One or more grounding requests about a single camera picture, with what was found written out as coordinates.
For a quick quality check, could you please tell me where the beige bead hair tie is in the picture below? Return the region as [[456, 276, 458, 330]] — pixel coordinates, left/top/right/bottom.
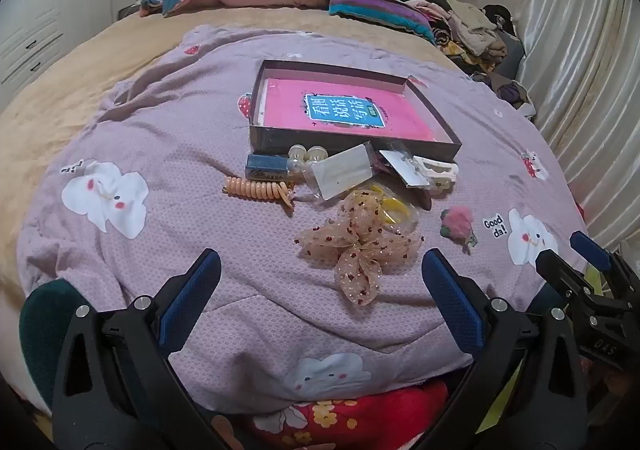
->
[[288, 143, 327, 176]]

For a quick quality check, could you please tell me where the pink book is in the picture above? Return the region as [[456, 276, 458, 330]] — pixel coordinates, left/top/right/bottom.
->
[[262, 77, 437, 141]]

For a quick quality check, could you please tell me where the pile of clothes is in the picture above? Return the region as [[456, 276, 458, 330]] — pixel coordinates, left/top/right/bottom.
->
[[399, 0, 539, 119]]

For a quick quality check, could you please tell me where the beige dotted organza bow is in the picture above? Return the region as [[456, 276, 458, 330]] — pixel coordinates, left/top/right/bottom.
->
[[295, 190, 424, 307]]

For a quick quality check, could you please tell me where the white hair clip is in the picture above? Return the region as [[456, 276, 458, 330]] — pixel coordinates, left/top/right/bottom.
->
[[412, 155, 460, 194]]

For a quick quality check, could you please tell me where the cream satin curtain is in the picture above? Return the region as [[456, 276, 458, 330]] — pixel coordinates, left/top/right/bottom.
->
[[515, 0, 640, 253]]

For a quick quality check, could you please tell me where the clear bag with white card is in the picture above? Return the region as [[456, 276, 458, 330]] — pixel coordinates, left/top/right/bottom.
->
[[302, 142, 376, 204]]

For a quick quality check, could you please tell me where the red floral cloth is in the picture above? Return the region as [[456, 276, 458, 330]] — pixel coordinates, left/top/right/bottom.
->
[[249, 379, 452, 450]]

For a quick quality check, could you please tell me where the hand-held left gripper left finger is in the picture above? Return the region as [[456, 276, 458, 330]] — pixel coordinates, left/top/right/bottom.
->
[[52, 248, 223, 450]]

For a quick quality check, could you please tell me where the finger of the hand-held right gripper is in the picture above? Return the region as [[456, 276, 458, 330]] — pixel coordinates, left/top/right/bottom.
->
[[535, 250, 594, 304], [570, 231, 640, 288]]

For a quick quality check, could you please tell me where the striped pillow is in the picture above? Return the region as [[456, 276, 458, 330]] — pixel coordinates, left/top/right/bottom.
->
[[328, 0, 436, 46]]

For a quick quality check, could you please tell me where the dark teal cloth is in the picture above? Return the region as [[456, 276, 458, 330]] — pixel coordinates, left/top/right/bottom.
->
[[18, 278, 92, 417]]

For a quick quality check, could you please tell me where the shallow dark cardboard box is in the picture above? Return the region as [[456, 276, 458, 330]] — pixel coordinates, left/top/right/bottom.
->
[[248, 59, 462, 162]]

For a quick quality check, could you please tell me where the white wardrobe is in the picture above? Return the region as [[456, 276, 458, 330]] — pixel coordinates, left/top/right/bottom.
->
[[0, 0, 121, 97]]

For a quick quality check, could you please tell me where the earring card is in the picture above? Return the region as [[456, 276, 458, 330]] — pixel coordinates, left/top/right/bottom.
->
[[378, 142, 431, 189]]

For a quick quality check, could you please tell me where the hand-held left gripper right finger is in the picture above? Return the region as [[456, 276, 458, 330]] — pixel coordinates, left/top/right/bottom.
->
[[415, 248, 590, 450]]

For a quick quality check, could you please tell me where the orange coil hair tie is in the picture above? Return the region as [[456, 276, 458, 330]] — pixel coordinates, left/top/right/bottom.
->
[[222, 175, 296, 211]]

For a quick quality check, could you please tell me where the tan bed sheet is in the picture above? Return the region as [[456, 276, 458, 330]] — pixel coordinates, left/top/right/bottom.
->
[[0, 4, 501, 301]]

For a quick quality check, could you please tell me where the purple printed blanket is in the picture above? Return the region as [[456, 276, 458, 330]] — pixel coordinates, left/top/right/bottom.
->
[[15, 24, 589, 417]]

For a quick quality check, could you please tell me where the clear bag of yellow rings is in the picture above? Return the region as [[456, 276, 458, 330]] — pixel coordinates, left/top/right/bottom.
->
[[357, 184, 424, 237]]

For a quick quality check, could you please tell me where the pink fluffy strawberry hair clip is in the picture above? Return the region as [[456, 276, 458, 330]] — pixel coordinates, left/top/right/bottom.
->
[[439, 207, 479, 251]]

